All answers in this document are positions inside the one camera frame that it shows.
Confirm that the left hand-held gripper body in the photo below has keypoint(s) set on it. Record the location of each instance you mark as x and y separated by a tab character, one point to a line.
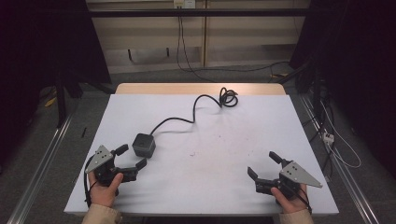
100	159

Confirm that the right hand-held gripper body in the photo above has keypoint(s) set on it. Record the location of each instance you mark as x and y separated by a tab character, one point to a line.
297	175

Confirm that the black metal stand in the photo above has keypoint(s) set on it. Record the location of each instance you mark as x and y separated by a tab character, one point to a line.
61	99

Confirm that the black curtain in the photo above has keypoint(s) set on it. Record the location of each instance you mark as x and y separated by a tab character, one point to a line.
46	43
355	62

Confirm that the person's right hand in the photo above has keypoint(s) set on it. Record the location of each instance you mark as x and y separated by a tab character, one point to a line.
291	202

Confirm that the black cube power adapter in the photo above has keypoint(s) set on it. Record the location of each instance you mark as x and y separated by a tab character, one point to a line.
144	145

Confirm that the person's left hand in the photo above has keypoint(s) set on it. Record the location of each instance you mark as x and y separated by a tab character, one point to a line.
104	191

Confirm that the wooden table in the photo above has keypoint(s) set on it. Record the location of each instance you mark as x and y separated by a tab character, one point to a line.
199	88

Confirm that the small black floor item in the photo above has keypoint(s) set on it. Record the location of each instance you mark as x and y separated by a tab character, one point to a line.
83	132

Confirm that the black horizontal metal bar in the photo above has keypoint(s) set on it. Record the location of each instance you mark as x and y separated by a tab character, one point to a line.
199	12

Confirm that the white wall socket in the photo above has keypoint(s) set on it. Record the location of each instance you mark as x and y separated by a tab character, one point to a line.
185	3

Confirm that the aluminium floor rail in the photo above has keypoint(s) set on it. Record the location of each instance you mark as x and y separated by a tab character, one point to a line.
37	174
339	174

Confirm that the white table mat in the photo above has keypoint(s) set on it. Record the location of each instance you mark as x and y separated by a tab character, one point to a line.
218	149

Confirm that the yellow floor tape piece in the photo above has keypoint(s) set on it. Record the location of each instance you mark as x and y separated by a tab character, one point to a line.
50	101

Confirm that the white power strip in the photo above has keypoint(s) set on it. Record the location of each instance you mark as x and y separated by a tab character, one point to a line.
328	137

